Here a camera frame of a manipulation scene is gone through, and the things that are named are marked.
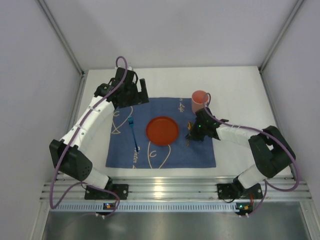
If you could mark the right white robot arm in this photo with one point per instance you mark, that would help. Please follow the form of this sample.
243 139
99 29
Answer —
271 152

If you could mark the pink plastic cup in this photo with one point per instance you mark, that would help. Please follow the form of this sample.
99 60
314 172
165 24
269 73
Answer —
198 98

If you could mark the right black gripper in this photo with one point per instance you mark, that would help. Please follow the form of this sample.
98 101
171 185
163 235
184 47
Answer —
194 132

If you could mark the orange plastic plate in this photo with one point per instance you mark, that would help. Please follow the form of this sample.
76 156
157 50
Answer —
162 131

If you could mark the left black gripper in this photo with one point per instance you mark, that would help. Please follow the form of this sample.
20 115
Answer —
139 98

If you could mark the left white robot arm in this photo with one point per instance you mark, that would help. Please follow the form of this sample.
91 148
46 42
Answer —
77 152

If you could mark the gold metal spoon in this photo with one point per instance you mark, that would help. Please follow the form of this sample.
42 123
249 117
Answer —
189 134

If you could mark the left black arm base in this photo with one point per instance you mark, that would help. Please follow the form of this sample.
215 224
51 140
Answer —
121 190

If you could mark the aluminium frame rail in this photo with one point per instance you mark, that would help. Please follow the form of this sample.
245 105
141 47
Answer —
174 189

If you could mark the perforated grey cable duct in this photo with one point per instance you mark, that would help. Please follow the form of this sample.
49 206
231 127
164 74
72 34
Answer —
155 207

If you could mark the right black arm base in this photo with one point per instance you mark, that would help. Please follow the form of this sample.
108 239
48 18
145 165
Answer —
229 191

